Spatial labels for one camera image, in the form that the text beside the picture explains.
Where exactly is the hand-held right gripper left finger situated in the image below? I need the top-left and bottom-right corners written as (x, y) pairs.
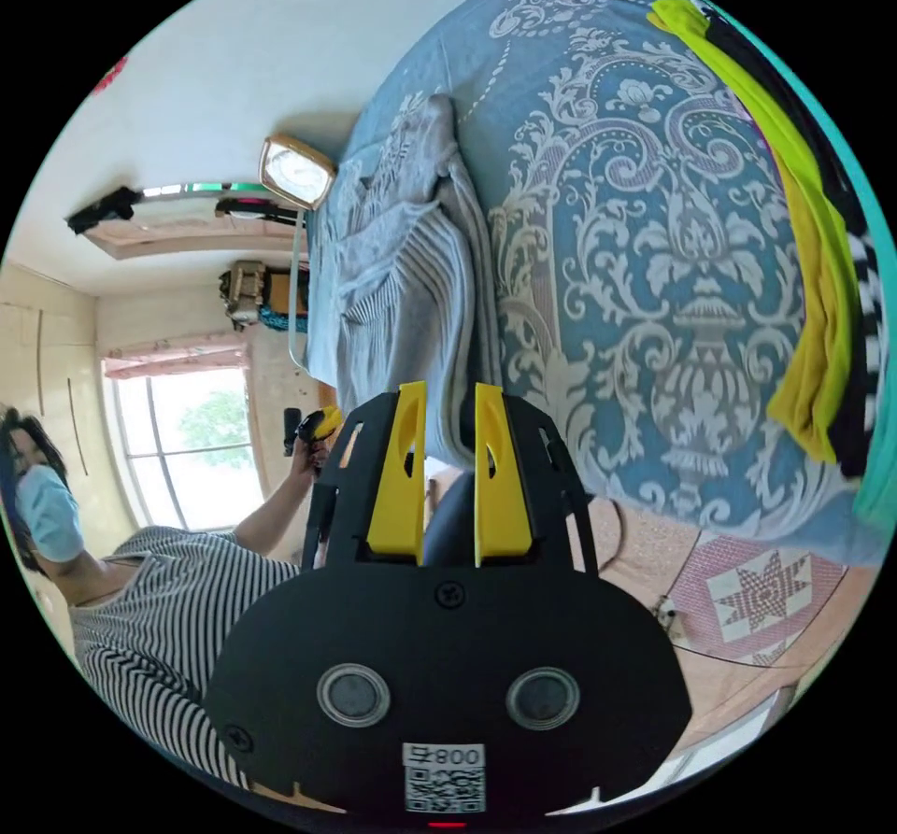
top-left (366, 381), bottom-right (428, 566)

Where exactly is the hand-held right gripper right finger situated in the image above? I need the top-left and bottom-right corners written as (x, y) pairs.
top-left (474, 382), bottom-right (533, 568)

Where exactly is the person's left forearm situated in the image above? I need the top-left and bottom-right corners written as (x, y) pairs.
top-left (232, 473), bottom-right (318, 560)

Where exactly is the gray long-sleeve sweater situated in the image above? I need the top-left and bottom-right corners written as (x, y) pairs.
top-left (333, 92), bottom-right (507, 473)

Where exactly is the person's left hand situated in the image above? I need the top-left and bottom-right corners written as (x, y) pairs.
top-left (292, 435), bottom-right (331, 492)

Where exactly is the window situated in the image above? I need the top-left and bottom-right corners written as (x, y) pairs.
top-left (103, 365), bottom-right (262, 531)

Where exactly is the pink curtain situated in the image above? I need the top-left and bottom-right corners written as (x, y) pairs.
top-left (102, 331), bottom-right (252, 381)

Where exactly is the person's body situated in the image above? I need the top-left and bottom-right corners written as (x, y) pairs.
top-left (0, 404), bottom-right (309, 792)

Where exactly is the gold-framed clock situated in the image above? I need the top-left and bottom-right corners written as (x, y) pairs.
top-left (258, 134), bottom-right (338, 212)

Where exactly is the cream cupboard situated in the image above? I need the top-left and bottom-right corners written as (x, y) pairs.
top-left (0, 262), bottom-right (135, 534)

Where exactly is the bed with blue patterned sheet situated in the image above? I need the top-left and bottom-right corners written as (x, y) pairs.
top-left (302, 0), bottom-right (892, 569)

